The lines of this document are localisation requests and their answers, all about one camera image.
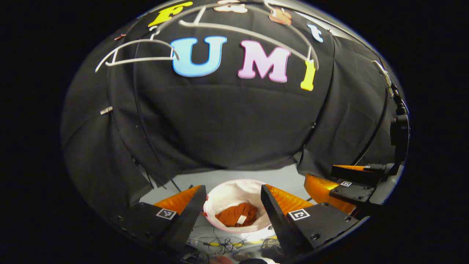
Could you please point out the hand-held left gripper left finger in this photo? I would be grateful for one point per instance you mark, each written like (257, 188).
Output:
(185, 223)

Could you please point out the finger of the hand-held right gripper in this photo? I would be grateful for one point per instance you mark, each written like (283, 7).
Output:
(353, 175)
(351, 192)

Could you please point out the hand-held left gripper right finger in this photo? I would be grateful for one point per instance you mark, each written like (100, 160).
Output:
(280, 223)

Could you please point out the orange jacket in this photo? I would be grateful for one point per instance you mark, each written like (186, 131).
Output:
(234, 214)

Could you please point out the white laundry hamper pink rim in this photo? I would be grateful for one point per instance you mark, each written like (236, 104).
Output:
(231, 194)

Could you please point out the white clothes hanger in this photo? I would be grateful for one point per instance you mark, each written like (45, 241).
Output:
(205, 25)

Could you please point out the black backdrop cloth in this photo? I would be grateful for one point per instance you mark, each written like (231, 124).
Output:
(227, 124)

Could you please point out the silver metal clip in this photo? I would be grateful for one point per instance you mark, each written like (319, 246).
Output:
(106, 110)

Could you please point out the copper clip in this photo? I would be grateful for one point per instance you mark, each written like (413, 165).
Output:
(119, 36)

